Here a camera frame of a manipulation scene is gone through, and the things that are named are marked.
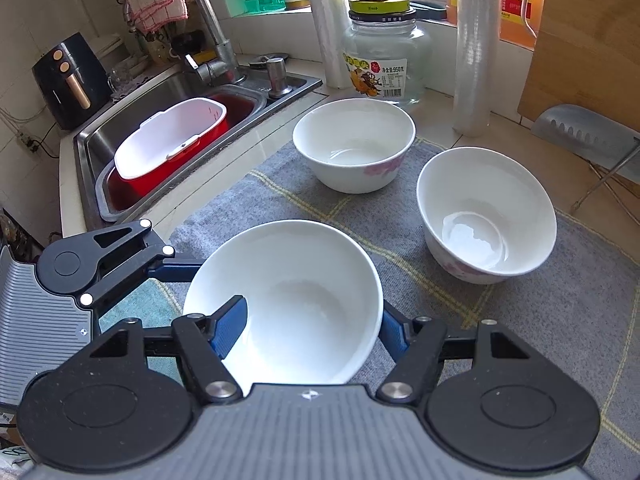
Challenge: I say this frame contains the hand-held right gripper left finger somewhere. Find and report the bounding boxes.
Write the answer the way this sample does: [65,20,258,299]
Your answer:
[90,295,249,405]

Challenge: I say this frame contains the dark blue dish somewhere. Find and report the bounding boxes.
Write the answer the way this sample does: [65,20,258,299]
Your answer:
[410,1,449,24]

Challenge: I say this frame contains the metal sink drain lid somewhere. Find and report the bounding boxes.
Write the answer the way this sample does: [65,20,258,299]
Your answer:
[248,51,291,68]

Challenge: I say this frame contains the black air fryer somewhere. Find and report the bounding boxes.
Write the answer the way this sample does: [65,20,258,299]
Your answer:
[31,32,112,131]

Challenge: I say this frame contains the white plastic bag roll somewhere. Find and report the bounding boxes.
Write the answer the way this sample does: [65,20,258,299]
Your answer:
[299,0,351,95]

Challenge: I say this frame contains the pile of colourful packets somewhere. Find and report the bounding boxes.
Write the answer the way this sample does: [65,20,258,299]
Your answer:
[0,207,43,263]

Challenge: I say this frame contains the grey plaid mat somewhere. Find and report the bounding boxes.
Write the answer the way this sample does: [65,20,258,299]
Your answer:
[97,137,640,480]

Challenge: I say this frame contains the red basin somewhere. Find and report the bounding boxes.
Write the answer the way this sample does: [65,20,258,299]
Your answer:
[95,91,268,213]

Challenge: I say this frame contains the orange oil bottle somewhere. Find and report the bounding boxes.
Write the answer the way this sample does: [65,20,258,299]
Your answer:
[446,0,548,51]

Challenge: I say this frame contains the wall power socket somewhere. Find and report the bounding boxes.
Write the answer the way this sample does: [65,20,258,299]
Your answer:
[16,129,42,155]

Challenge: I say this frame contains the metal soap dispenser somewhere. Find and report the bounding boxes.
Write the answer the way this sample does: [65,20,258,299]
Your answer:
[264,56,295,99]

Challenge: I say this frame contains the metal wire rack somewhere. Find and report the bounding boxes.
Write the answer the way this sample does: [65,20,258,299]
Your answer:
[571,135,640,217]

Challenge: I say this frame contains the red and white tub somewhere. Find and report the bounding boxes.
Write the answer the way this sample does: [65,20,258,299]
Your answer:
[114,97,230,195]

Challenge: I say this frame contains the clear glass jar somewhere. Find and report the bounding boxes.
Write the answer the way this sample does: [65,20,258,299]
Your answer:
[341,0,434,109]

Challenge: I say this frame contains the clear plastic wrap roll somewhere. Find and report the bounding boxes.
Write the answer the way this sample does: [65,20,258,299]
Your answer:
[451,0,502,137]

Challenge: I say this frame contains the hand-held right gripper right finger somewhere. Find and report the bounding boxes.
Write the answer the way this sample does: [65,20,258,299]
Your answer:
[375,299,531,406]

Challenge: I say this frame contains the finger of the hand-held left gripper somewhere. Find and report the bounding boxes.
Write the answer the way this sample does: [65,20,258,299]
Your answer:
[79,218,207,312]

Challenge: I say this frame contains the clear glass cup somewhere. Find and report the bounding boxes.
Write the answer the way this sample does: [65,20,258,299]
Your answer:
[107,52,151,103]

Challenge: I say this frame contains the white bowl with pink flowers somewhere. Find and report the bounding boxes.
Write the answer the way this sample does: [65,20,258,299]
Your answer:
[183,219,384,395]
[292,98,416,194]
[416,146,558,286]

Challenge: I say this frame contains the pink checked towel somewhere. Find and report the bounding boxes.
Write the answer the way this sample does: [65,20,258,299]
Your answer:
[124,0,190,36]

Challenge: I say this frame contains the metal faucet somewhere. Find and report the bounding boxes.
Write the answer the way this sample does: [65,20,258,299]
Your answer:
[167,0,241,86]

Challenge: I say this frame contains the steel cleaver knife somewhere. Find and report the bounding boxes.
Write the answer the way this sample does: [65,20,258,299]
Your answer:
[530,104,640,186]

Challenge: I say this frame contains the stainless steel sink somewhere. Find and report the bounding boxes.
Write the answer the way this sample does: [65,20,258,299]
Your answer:
[74,62,323,223]

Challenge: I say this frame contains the wooden cutting board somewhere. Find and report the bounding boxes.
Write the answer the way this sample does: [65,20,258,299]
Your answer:
[516,0,640,136]

